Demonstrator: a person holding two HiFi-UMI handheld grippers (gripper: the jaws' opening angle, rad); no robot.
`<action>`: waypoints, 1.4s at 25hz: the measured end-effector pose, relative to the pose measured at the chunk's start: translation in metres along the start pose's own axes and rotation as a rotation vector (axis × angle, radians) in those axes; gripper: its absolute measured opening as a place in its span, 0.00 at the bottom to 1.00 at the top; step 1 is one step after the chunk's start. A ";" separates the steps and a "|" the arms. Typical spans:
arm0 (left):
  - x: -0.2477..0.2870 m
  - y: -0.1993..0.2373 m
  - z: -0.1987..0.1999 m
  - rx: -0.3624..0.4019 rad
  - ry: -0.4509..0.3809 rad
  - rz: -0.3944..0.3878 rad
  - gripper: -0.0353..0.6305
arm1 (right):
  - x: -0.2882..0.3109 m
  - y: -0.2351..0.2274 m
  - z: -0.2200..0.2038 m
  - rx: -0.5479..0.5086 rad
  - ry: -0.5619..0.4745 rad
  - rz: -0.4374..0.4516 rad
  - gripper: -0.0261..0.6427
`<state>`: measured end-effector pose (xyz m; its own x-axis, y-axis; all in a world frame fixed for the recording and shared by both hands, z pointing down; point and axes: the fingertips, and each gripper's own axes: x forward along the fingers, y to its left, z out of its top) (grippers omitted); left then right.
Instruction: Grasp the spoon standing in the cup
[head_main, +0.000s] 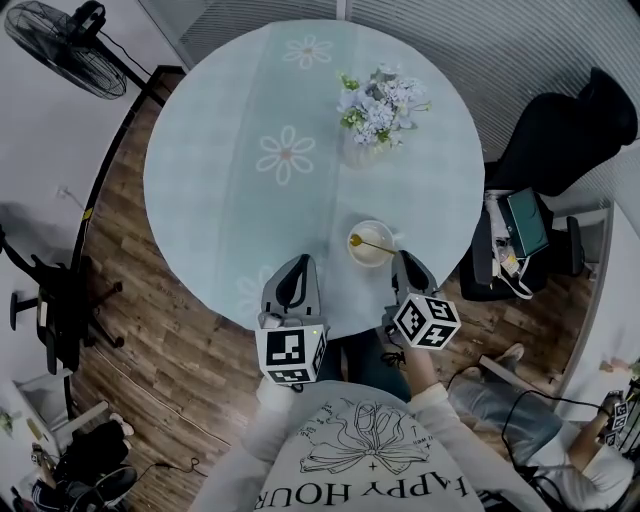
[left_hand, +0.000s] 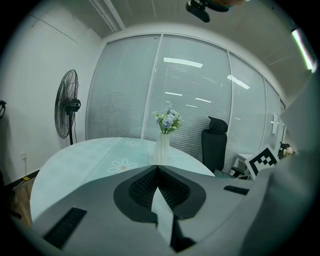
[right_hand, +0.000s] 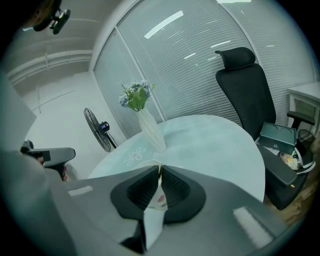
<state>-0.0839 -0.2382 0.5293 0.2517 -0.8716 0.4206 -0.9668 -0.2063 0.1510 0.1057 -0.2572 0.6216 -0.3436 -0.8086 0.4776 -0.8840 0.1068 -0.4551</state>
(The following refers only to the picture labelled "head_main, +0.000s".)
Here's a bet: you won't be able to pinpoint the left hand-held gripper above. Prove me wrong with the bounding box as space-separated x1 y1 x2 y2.
254 253 331 389

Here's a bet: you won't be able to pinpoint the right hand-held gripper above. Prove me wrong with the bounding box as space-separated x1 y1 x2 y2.
382 249 462 352

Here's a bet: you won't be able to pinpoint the white cup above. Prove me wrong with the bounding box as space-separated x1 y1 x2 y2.
347 219 402 269

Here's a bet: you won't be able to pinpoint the gold spoon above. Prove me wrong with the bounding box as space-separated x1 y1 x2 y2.
349 233 398 256

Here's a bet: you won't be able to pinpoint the person's right forearm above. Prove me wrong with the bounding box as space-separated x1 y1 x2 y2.
402 343 484 444

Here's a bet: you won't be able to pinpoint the person's left forearm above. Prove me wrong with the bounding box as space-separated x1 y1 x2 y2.
253 373 315 434

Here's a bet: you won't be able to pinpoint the black standing fan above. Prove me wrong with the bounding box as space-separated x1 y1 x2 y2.
3 0 167 109

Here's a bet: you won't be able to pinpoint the person's dark trousers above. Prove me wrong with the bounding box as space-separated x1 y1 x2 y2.
319 328 412 402

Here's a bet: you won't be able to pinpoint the light blue floral tablecloth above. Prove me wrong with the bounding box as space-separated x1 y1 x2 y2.
143 19 486 342

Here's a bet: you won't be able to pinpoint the dark green book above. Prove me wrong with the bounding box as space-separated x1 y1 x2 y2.
506 188 550 258

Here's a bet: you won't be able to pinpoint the white ribbed vase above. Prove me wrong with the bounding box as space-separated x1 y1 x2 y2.
342 127 387 171

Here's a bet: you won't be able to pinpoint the pale blue flower bouquet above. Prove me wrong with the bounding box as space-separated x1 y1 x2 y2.
335 62 433 154

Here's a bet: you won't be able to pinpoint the person's white printed sweatshirt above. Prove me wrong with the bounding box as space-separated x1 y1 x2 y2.
188 378 544 512

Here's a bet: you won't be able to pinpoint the black office chair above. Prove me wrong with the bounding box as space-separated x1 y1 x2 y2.
457 67 640 302

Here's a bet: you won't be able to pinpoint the black wheeled chair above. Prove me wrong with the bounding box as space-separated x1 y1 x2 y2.
0 224 125 376

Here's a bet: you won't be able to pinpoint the white floor cable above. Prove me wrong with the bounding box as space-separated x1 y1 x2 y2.
93 343 232 447

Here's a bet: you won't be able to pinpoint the long black cable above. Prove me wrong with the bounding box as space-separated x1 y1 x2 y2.
501 388 612 454

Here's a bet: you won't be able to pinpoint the black floor cable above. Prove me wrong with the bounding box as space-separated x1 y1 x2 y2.
135 456 209 480

